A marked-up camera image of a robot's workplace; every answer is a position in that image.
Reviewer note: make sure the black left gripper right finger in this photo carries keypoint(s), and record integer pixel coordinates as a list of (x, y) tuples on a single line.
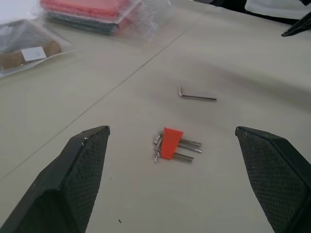
[(272, 170)]

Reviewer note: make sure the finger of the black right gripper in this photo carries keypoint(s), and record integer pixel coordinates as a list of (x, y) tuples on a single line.
[(298, 28)]

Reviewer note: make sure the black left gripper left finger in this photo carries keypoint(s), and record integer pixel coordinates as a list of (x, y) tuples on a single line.
[(73, 170)]

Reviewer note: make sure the red plastic hex key holder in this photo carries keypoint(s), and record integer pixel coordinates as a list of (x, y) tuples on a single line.
[(171, 143)]

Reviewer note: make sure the white rounded object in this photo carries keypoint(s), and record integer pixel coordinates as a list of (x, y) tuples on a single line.
[(277, 7)]

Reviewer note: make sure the white paper label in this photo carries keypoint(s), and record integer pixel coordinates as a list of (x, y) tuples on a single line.
[(33, 54)]

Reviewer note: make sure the black brown pack in bag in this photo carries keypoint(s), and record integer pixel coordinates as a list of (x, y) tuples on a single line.
[(26, 41)]

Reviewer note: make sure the dark grey fabric pack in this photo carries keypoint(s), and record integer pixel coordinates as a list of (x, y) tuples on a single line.
[(82, 24)]

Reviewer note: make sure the red fabric pack in bag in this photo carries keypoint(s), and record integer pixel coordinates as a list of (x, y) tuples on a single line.
[(90, 7)]

